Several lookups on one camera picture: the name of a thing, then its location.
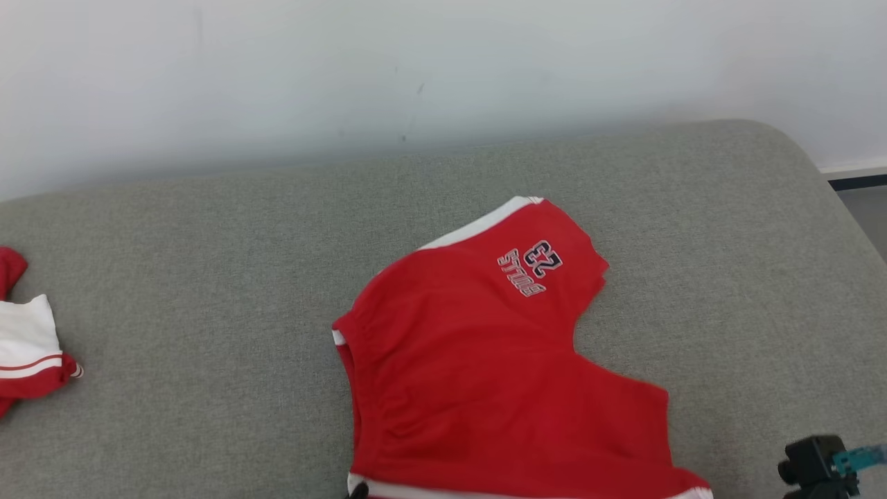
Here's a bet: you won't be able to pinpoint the grey fabric sofa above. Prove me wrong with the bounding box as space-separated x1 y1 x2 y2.
0 119 887 499

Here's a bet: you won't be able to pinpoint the white baseboard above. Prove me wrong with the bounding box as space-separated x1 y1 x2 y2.
820 165 887 182

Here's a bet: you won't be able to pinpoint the teal right camera plug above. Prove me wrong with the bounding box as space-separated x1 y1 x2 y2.
832 444 887 479

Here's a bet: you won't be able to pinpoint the red white jersey shirt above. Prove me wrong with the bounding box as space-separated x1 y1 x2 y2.
0 246 85 420

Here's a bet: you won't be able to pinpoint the red basketball shorts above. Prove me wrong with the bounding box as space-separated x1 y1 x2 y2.
331 196 714 499

